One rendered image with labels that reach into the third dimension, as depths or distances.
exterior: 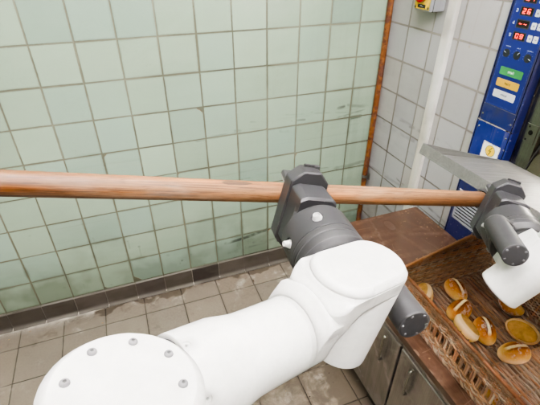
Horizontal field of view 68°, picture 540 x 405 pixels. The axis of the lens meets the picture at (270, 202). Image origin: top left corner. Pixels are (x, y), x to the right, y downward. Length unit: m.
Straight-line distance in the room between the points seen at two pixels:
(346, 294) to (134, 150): 1.63
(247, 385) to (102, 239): 1.87
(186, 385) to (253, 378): 0.08
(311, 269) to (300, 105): 1.71
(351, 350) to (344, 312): 0.10
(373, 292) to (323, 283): 0.04
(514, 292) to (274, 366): 0.44
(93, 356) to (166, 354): 0.04
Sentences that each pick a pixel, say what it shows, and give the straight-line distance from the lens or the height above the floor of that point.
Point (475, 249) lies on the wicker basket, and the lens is 1.61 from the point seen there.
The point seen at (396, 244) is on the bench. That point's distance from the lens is 1.77.
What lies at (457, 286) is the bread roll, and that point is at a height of 0.64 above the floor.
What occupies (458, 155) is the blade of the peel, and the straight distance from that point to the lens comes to 1.22.
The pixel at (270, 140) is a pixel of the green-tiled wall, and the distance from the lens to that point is 2.03.
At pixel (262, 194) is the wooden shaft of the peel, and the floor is 1.35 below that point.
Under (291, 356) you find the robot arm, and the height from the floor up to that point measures 1.39.
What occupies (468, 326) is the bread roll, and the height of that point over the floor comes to 0.65.
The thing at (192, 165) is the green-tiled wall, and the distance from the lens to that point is 1.97.
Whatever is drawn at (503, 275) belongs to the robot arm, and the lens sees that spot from 0.68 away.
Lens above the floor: 1.65
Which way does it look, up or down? 33 degrees down
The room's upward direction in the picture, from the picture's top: straight up
